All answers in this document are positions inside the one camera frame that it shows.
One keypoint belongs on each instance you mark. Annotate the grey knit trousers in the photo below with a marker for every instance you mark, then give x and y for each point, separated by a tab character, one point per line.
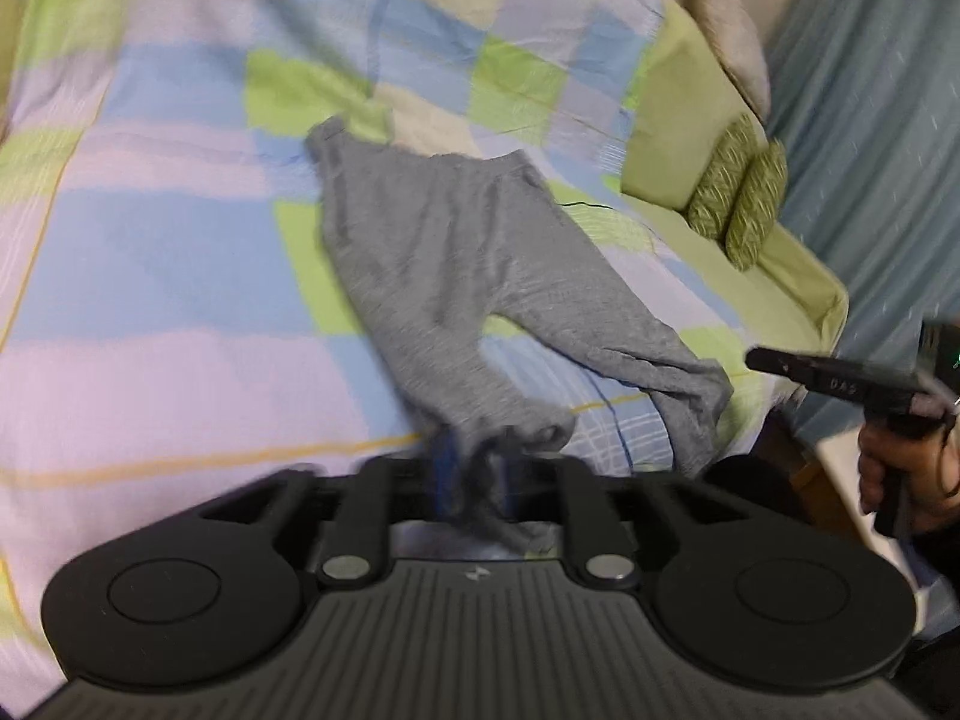
428	248

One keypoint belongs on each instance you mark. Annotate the beige pillow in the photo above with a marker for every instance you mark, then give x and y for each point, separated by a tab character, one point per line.
735	41

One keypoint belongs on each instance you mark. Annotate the plaid patchwork bedsheet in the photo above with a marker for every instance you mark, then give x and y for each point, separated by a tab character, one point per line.
171	325

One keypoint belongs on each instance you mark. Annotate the teal curtain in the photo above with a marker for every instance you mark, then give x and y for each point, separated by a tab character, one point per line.
865	98

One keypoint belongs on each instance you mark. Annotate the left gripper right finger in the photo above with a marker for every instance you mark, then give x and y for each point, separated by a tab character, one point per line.
558	509

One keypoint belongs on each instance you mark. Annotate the green sofa cover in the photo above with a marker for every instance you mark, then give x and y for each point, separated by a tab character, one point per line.
700	169

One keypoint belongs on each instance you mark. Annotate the person's right hand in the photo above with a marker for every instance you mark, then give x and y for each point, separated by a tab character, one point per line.
930	473

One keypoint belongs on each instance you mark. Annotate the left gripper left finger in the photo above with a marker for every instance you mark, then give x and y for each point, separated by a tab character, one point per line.
359	511

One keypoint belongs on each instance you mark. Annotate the green striped cushion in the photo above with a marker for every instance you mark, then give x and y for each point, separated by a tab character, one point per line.
712	201
757	206

